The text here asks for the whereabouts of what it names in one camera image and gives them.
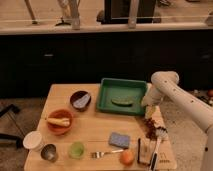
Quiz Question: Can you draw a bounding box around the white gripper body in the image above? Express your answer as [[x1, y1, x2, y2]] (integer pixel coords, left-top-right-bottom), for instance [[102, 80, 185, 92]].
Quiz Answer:
[[141, 85, 164, 107]]

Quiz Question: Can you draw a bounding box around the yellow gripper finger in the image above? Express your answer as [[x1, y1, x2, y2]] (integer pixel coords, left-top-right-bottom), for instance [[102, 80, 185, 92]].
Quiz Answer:
[[145, 106, 153, 119], [151, 106, 157, 116]]

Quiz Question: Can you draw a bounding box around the green pepper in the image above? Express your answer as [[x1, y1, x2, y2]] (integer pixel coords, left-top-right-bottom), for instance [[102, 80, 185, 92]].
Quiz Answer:
[[111, 98, 133, 106]]

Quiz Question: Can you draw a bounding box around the green plastic tray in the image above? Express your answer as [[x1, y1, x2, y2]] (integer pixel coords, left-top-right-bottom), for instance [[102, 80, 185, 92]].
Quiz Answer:
[[96, 78, 148, 116]]

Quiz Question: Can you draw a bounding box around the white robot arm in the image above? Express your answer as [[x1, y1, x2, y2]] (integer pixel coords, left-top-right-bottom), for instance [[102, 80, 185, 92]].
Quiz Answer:
[[141, 71, 213, 171]]

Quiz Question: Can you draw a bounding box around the white dish brush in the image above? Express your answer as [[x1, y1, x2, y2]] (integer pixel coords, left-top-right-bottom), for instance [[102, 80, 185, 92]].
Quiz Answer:
[[149, 127, 167, 171]]

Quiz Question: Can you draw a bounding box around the slice of bread toy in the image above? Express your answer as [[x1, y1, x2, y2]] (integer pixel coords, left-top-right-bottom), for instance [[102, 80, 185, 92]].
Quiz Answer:
[[137, 138, 152, 166]]

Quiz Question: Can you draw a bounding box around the blue sponge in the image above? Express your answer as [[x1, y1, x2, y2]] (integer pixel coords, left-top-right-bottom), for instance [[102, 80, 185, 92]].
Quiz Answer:
[[108, 132, 130, 148]]

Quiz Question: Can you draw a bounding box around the orange fruit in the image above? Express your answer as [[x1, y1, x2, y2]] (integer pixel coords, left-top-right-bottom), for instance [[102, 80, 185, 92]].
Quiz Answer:
[[120, 149, 134, 165]]

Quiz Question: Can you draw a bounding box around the grey cloth in bowl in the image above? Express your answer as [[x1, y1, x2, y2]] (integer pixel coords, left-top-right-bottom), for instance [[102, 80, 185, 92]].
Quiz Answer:
[[73, 94, 90, 109]]

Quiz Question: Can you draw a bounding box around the silver fork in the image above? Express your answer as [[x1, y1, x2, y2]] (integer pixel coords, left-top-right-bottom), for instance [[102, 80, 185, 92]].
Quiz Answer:
[[90, 149, 124, 159]]

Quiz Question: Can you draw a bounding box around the dark brown bowl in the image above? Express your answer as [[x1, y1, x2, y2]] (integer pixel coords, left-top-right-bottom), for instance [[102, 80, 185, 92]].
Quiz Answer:
[[70, 91, 91, 112]]

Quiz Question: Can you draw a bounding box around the green cup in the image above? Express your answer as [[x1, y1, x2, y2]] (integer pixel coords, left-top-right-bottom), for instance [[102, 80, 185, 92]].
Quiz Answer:
[[68, 142, 84, 159]]

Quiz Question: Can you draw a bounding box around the yellow corn cob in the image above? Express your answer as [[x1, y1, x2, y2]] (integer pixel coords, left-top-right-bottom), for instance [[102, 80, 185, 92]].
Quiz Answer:
[[47, 118, 70, 127]]

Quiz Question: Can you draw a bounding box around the orange bowl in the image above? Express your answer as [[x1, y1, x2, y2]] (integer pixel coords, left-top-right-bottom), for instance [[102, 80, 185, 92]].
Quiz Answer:
[[45, 109, 73, 135]]

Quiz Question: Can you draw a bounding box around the metal cup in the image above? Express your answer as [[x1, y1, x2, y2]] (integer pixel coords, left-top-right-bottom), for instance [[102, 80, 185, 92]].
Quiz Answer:
[[41, 144, 58, 162]]

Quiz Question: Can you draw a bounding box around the white cup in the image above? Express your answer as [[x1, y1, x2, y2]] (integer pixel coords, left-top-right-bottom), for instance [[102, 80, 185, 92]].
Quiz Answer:
[[23, 131, 44, 151]]

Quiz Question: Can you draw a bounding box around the dark cabinet counter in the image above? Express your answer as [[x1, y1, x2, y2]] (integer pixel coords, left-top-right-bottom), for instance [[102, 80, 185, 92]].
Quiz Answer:
[[0, 27, 213, 98]]

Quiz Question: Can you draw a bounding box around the black office chair base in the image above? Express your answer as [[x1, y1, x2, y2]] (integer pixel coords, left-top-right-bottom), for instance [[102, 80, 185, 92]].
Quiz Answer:
[[0, 104, 24, 149]]

